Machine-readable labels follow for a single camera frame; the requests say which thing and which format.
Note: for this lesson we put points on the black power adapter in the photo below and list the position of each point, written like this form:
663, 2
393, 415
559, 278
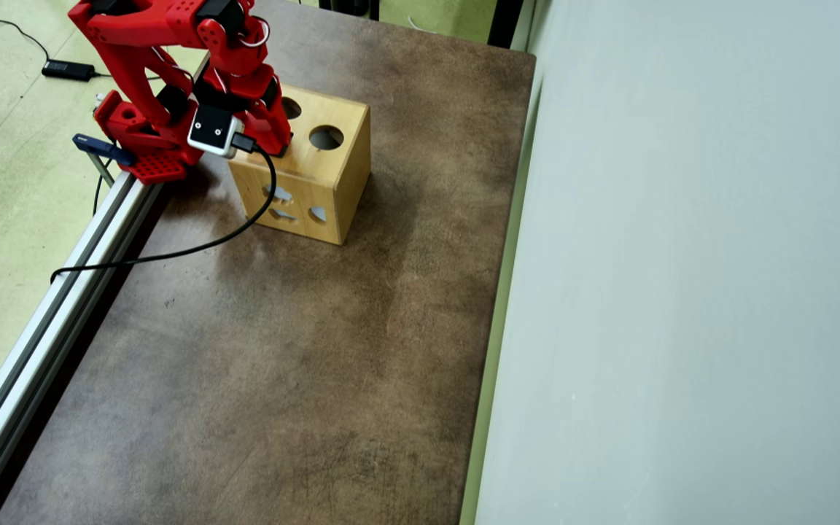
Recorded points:
68, 70

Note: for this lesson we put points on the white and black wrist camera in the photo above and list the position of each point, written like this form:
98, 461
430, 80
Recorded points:
212, 131

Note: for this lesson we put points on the aluminium profile rail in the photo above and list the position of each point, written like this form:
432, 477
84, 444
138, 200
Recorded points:
41, 343

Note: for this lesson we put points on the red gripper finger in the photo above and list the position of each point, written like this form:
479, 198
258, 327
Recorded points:
280, 131
254, 131

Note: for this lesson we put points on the wooden shape sorter box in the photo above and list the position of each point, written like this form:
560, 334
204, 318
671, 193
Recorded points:
332, 175

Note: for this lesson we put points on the blue clamp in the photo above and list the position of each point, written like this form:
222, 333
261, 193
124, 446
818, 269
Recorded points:
99, 144

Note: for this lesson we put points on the black post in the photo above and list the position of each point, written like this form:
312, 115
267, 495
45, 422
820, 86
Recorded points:
505, 22

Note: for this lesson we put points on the black object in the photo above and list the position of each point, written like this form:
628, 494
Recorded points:
348, 7

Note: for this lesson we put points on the red robot arm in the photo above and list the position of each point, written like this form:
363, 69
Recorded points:
128, 29

